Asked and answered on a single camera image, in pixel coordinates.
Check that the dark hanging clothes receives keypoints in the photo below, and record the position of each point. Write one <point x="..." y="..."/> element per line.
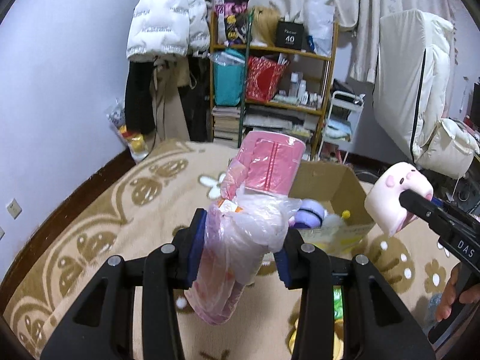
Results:
<point x="197" y="105"/>

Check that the white folded mattress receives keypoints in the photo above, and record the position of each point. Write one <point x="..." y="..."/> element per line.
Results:
<point x="401" y="82"/>

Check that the blonde wig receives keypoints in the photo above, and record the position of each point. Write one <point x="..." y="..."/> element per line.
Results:
<point x="264" y="24"/>

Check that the pile of papers and magazines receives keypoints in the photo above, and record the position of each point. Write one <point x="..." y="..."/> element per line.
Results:
<point x="277" y="120"/>

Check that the white trolley cart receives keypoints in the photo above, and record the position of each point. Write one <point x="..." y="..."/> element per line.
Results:
<point x="339" y="127"/>

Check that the black box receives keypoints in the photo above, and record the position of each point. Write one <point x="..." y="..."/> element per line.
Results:
<point x="290" y="35"/>

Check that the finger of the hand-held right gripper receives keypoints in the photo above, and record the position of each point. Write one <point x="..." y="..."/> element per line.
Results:
<point x="420" y="206"/>
<point x="446" y="206"/>

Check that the yellow plush toy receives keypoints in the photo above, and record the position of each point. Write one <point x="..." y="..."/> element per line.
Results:
<point x="294" y="335"/>

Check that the teal bag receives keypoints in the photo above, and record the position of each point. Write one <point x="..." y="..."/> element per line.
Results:
<point x="228" y="82"/>

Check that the green pole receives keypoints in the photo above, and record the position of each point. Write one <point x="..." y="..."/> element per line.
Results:
<point x="245" y="82"/>

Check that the cartoon print bag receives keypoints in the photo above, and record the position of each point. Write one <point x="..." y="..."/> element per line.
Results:
<point x="232" y="18"/>

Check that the person's right hand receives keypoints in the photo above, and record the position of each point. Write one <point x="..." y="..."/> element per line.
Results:
<point x="446" y="296"/>

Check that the stack of books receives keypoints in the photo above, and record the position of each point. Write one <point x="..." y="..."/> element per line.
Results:
<point x="225" y="123"/>

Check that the red patterned bag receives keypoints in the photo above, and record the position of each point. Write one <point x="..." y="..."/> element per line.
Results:
<point x="262" y="78"/>

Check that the cardboard box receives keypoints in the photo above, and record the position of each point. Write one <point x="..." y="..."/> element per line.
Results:
<point x="337" y="183"/>

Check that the white puffer jacket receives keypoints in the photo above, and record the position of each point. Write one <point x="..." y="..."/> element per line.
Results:
<point x="161" y="15"/>

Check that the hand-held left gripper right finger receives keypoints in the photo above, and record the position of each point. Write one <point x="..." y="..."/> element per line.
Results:
<point x="283" y="266"/>

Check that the pink pig plush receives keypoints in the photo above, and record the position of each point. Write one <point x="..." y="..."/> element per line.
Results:
<point x="390" y="195"/>

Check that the cluster of cosmetic bottles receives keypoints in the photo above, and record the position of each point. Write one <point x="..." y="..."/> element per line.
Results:
<point x="300" y="92"/>

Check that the pink bag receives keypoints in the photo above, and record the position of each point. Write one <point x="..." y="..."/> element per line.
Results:
<point x="262" y="165"/>

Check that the green packet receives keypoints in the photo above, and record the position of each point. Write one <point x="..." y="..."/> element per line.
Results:
<point x="338" y="303"/>

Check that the purple hair plush doll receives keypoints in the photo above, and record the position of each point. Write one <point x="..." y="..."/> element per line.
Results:
<point x="311" y="212"/>

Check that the beige hanging trousers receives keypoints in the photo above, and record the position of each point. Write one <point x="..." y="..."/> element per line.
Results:
<point x="168" y="108"/>

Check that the black hanging garment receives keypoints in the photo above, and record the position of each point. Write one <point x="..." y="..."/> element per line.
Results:
<point x="140" y="97"/>

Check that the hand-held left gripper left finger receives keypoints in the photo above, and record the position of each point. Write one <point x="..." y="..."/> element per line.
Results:
<point x="197" y="247"/>

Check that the wooden shelf rack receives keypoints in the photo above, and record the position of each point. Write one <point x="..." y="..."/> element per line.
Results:
<point x="296" y="53"/>

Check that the plastic bag of toys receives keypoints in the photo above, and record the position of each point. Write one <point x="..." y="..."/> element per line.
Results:
<point x="127" y="135"/>

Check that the cream puffer jacket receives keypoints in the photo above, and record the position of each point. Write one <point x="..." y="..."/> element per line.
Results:
<point x="446" y="146"/>

